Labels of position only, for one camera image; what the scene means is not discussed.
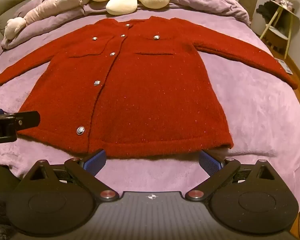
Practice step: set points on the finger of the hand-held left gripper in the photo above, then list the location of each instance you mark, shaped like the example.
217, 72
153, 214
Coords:
28, 121

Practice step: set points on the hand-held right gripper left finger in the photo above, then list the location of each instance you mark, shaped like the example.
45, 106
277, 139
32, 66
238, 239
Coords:
96, 163

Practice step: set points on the printed packet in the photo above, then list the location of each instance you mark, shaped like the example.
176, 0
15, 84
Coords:
284, 66

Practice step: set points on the side table with yellow-green legs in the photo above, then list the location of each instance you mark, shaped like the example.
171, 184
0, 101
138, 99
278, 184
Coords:
277, 32

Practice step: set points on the purple duvet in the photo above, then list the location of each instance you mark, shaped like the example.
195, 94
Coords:
205, 2

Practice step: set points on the red knit cardigan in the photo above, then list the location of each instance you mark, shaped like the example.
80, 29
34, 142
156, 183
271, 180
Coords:
150, 92

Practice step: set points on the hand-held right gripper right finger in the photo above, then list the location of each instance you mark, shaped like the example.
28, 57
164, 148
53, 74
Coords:
207, 163

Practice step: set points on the black cloth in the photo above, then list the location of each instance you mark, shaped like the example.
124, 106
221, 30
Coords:
264, 9

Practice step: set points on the grey sofa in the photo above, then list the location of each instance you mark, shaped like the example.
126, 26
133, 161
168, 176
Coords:
12, 7

